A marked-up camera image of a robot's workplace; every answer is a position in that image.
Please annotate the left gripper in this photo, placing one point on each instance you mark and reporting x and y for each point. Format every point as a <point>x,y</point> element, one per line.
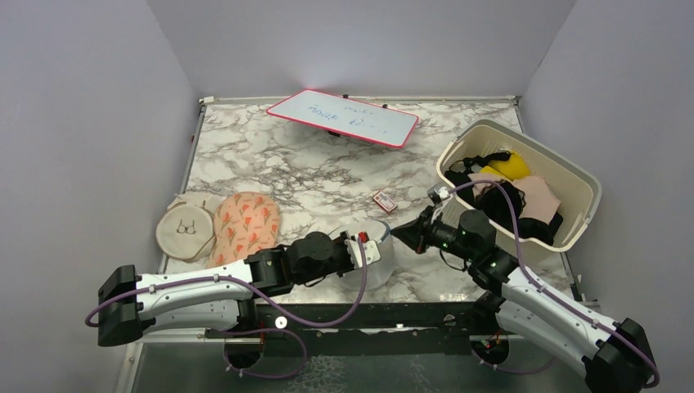
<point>344,237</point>

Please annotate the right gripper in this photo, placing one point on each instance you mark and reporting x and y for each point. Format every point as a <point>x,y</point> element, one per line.
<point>416,233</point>

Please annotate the white mesh laundry bag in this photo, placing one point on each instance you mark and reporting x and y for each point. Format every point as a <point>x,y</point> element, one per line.
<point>378,273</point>

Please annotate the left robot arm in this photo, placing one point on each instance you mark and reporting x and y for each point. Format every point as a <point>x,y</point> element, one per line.
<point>131,305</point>

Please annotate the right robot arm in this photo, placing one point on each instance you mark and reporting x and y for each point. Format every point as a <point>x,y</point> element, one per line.
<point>611,356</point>

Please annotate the pink floral laundry bag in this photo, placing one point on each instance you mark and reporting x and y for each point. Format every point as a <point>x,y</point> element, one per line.
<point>244,223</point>

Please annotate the yellow bra in basket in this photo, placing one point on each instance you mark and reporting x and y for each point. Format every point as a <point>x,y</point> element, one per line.
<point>514,168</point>

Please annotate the cream laundry basket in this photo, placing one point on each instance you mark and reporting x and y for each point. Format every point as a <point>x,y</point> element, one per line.
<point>578,191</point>

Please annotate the pink bra in basket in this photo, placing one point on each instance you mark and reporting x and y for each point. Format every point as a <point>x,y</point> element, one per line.
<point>531,196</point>

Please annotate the beige round bra bag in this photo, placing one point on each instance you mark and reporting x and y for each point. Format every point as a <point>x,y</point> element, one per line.
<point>186,230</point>

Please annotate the small red card box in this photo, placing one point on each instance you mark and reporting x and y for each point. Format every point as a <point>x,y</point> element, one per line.
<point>385,202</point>

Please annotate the red framed whiteboard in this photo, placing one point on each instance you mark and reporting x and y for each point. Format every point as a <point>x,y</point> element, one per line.
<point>346,116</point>

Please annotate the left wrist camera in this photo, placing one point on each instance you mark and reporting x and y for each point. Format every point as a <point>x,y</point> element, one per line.
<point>366,251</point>

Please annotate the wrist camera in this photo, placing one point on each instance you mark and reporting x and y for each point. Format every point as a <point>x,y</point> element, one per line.
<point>366,251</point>
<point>439,194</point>

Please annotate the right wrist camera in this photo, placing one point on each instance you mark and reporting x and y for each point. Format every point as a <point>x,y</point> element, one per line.
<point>439,194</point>

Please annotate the black front mounting rail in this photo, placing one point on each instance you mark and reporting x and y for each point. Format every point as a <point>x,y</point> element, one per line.
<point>447,328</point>

